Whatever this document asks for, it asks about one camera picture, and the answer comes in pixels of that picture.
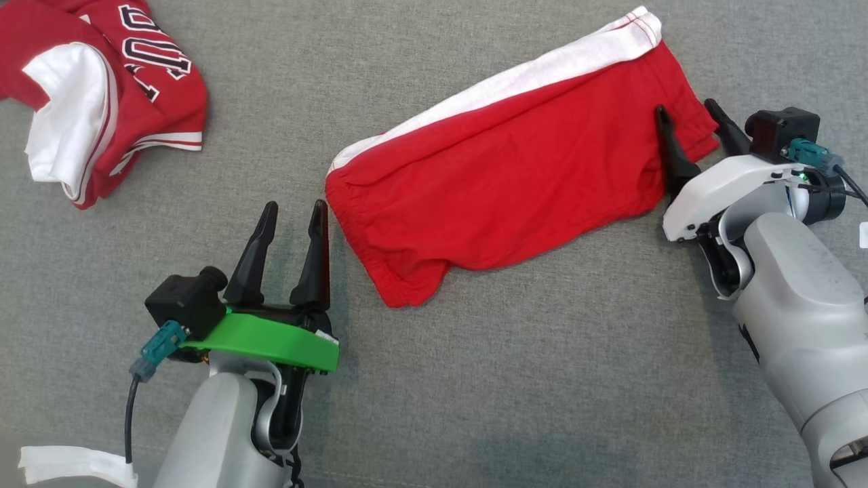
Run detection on left camera cable teal plug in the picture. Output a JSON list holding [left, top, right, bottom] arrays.
[[125, 321, 189, 467]]

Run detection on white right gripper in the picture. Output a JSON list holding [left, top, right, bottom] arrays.
[[654, 98, 809, 243]]

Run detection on right camera cable teal plug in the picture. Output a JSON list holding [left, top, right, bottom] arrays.
[[788, 138, 868, 207]]

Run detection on red shorts with white stripe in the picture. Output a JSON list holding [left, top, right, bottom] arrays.
[[325, 5, 719, 309]]

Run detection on red white printed jersey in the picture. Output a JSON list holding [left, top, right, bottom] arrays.
[[0, 0, 208, 209]]

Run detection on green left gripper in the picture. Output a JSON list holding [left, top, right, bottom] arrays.
[[180, 199, 340, 373]]

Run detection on camera cable teal plug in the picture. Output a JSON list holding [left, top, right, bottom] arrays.
[[125, 321, 189, 467], [788, 138, 868, 207]]

